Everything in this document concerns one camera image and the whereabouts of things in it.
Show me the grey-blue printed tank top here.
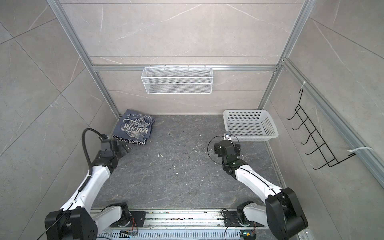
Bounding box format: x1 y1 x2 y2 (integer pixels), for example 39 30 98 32
112 109 156 141

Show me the navy tank top red trim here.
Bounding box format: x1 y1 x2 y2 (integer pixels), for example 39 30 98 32
112 135 148 145

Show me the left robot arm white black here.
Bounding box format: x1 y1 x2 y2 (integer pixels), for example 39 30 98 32
45 139 132 240

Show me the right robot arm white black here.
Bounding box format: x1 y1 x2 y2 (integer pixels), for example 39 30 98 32
214 139 309 240

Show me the white plastic laundry basket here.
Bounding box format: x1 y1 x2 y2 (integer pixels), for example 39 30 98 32
223 110 279 142

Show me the white zip tie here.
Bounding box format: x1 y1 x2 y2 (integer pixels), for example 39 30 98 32
347 147 374 153

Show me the left black corrugated cable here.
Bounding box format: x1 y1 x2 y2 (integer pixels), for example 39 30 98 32
81 128 109 176

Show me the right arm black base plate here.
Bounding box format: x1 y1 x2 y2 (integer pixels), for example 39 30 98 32
221 209 242 227

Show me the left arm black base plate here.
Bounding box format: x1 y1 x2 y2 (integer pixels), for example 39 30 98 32
126 211 147 228

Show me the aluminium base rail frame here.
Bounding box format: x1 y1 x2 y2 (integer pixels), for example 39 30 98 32
97 209 275 240

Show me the white wire mesh wall basket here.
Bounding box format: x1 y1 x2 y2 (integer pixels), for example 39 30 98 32
141 67 214 95

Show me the black wire hook rack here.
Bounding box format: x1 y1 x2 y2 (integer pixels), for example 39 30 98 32
287 89 356 170

